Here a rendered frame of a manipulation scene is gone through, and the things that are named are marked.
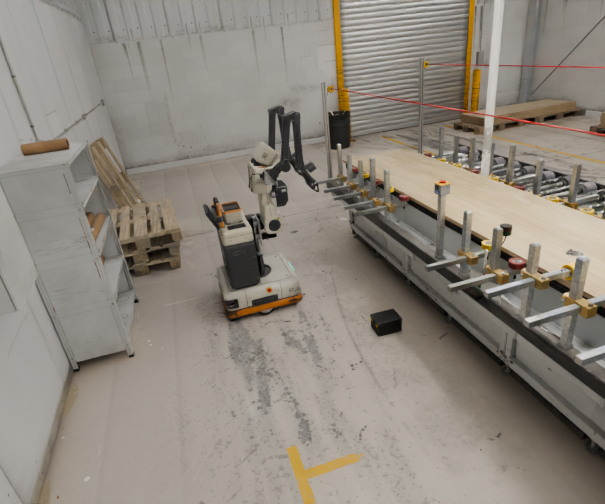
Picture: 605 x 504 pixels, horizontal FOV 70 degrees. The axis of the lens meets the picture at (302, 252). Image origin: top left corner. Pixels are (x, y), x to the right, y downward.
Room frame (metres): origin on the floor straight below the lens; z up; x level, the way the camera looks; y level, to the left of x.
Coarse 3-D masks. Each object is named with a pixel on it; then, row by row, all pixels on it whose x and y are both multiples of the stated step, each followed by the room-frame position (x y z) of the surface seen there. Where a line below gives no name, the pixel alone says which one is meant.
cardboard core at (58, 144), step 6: (66, 138) 3.28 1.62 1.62; (24, 144) 3.19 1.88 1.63; (30, 144) 3.19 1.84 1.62; (36, 144) 3.19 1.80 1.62; (42, 144) 3.19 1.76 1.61; (48, 144) 3.20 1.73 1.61; (54, 144) 3.21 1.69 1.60; (60, 144) 3.22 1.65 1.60; (66, 144) 3.22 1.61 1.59; (24, 150) 3.16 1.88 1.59; (30, 150) 3.17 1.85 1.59; (36, 150) 3.18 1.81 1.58; (42, 150) 3.19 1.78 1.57; (48, 150) 3.20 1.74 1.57; (54, 150) 3.22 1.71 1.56
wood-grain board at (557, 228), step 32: (352, 160) 4.49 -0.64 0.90; (384, 160) 4.34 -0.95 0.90; (416, 160) 4.20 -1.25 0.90; (416, 192) 3.27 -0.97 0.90; (480, 192) 3.10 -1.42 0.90; (512, 192) 3.02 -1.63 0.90; (480, 224) 2.52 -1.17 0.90; (512, 224) 2.47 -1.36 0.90; (544, 224) 2.41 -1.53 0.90; (576, 224) 2.36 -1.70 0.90; (512, 256) 2.11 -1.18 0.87; (544, 256) 2.02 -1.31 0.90; (576, 256) 1.98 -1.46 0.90
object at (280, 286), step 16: (272, 256) 3.67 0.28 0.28; (224, 272) 3.45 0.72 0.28; (272, 272) 3.35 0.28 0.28; (288, 272) 3.31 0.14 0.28; (224, 288) 3.17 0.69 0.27; (256, 288) 3.11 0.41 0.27; (272, 288) 3.13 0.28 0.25; (288, 288) 3.16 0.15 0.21; (224, 304) 3.19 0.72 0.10; (240, 304) 3.05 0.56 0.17; (256, 304) 3.08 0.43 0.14; (272, 304) 3.11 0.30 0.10; (288, 304) 3.18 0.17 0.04
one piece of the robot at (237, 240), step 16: (224, 224) 3.28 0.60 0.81; (240, 224) 3.24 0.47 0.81; (224, 240) 3.09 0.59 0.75; (240, 240) 3.12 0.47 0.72; (256, 240) 3.37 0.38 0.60; (224, 256) 3.22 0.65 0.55; (240, 256) 3.11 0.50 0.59; (256, 256) 3.16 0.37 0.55; (240, 272) 3.10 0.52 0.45; (256, 272) 3.14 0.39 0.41; (240, 288) 3.13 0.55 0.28
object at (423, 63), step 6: (420, 60) 4.77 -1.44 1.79; (426, 60) 4.77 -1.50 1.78; (420, 66) 4.75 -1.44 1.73; (426, 66) 4.74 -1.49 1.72; (420, 72) 4.75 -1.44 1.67; (420, 78) 4.75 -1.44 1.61; (420, 84) 4.75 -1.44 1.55; (420, 90) 4.75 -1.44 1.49; (420, 96) 4.74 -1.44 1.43; (420, 102) 4.74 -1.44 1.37; (420, 108) 4.74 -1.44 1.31; (420, 114) 4.74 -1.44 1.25; (420, 120) 4.74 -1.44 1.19; (420, 126) 4.74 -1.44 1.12; (420, 132) 4.74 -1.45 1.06; (420, 138) 4.74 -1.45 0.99; (420, 144) 4.74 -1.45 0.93; (420, 150) 4.74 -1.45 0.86
